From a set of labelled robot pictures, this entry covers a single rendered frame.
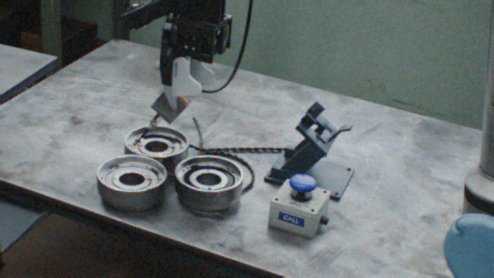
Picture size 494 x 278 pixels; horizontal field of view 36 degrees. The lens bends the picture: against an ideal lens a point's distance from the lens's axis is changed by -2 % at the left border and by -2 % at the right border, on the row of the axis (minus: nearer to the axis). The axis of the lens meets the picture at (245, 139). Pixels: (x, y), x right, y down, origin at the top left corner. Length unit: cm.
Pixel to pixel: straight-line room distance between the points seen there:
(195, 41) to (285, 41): 177
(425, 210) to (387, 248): 13
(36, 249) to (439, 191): 75
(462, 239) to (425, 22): 188
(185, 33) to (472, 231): 50
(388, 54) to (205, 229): 173
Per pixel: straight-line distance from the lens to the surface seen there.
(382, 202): 125
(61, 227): 156
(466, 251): 88
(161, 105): 120
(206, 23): 111
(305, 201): 113
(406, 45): 274
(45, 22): 272
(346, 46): 280
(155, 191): 115
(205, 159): 123
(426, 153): 141
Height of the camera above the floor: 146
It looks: 29 degrees down
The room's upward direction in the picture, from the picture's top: 5 degrees clockwise
